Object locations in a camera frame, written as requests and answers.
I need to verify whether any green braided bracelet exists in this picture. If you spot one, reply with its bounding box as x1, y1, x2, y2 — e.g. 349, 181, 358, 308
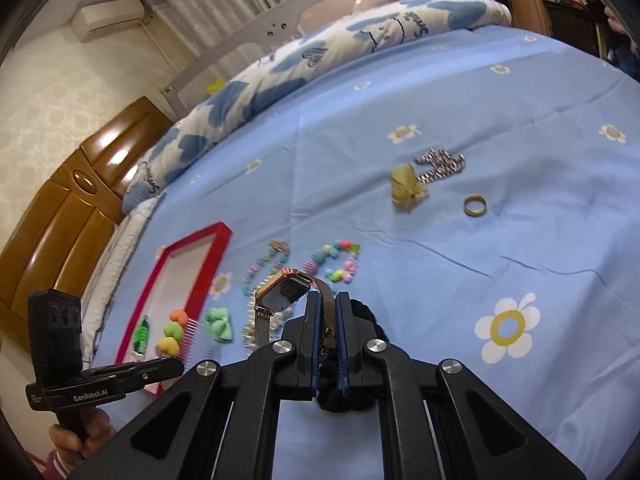
133, 315, 151, 356

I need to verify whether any red shallow cardboard box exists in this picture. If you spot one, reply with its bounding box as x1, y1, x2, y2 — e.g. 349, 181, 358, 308
114, 220, 234, 397

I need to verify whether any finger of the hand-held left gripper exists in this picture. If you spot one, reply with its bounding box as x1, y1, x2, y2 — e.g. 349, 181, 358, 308
125, 357, 186, 396

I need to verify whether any gold ring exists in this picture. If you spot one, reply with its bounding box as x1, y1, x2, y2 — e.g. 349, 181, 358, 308
462, 193, 489, 218

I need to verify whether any green bow hair tie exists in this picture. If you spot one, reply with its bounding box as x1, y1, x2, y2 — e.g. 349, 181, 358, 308
202, 307, 236, 344

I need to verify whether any blue flowered bed sheet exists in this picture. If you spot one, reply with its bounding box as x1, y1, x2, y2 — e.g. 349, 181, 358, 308
92, 24, 640, 480

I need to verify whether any white air conditioner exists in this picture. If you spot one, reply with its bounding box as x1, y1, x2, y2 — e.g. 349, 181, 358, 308
68, 0, 146, 44

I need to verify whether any heart decorated hair comb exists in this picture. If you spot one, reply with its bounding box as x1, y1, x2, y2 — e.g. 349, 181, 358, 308
158, 310, 202, 362

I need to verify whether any black scrunchie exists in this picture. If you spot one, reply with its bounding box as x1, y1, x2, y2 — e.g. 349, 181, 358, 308
319, 299, 384, 412

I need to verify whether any pastel bead bracelet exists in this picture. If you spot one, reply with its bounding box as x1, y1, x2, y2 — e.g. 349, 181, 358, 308
241, 239, 292, 297

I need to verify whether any person's left hand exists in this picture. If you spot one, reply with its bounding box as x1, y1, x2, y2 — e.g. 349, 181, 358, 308
49, 406, 117, 465

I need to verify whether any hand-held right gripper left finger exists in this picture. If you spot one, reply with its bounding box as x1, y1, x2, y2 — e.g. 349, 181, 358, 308
87, 290, 321, 480

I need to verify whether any colourful bead hair tie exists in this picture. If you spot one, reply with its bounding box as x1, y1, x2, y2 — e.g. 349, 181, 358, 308
312, 240, 362, 284

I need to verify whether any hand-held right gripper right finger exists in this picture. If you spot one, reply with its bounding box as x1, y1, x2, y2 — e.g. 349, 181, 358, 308
335, 291, 587, 480

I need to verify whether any grey bed guard rail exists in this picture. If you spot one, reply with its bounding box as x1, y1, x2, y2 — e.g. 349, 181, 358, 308
159, 0, 427, 117

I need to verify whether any blue heart print quilt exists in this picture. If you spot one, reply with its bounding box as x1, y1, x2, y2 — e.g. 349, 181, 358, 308
122, 0, 514, 212

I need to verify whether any rose gold square wristwatch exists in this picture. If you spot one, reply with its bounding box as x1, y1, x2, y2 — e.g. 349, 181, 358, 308
253, 268, 337, 357

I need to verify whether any white cushion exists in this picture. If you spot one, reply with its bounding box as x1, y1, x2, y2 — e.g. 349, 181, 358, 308
352, 0, 404, 14

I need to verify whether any silver chain bracelet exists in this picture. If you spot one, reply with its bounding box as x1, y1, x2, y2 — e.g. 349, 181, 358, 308
413, 147, 467, 184

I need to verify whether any yellow hair claw clip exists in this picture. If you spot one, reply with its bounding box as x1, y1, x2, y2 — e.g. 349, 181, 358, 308
390, 163, 430, 206

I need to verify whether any wooden headboard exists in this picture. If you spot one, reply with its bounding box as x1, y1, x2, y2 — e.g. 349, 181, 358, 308
0, 95, 174, 354

